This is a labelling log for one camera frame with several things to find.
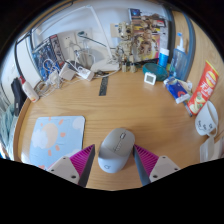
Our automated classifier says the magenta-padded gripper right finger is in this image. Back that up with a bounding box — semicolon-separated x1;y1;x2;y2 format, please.
132;143;182;187

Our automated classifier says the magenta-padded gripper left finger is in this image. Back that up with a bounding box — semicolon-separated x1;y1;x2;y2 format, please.
46;143;96;188

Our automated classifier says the light grey computer mouse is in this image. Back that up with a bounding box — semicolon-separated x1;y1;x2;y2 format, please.
97;127;136;174

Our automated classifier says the pastel sun cloud mouse pad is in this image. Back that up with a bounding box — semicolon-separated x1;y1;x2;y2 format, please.
28;115;86;169

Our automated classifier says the white mug with face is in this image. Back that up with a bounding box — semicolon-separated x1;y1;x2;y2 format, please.
194;100;220;138

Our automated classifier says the blue tissue pack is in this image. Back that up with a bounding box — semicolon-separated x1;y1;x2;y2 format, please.
163;76;193;104

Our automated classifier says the black ruler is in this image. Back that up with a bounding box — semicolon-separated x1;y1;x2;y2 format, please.
98;76;110;97

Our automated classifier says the light green blanket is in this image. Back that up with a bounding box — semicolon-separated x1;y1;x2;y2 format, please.
0;103;19;158

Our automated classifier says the small white digital clock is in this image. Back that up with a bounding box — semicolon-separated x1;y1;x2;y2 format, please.
143;71;157;86

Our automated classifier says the small white charger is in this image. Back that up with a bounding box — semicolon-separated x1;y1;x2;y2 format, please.
49;69;63;87

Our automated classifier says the white power strip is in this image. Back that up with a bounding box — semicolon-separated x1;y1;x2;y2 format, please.
75;65;96;82

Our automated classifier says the red chips can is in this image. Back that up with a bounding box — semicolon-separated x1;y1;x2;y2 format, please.
186;59;220;116

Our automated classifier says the white power adapter block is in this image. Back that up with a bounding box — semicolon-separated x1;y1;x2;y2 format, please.
59;62;78;81

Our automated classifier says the teal bowl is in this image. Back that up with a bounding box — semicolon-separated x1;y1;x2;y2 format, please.
142;62;169;82

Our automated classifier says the black bag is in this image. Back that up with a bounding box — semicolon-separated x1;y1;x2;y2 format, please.
10;77;28;117

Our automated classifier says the white desk lamp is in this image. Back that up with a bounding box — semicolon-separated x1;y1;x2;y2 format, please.
39;4;121;73

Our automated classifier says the blue spray bottle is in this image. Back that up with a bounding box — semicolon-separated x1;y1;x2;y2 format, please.
169;32;189;81

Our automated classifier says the thin gooseneck lamp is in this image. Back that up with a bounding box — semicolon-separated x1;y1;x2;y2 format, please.
77;30;109;69

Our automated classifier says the blue white-capped bottle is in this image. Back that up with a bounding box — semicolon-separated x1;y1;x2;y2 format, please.
157;47;170;69

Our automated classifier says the blue model kit box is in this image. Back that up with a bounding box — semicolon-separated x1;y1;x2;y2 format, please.
31;34;66;82

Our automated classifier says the beige robot model figure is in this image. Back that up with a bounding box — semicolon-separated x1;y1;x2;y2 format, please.
114;21;141;74

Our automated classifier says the colourful figure box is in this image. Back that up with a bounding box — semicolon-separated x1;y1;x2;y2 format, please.
128;8;168;63

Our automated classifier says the white wall socket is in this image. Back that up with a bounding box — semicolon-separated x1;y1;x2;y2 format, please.
63;31;93;51

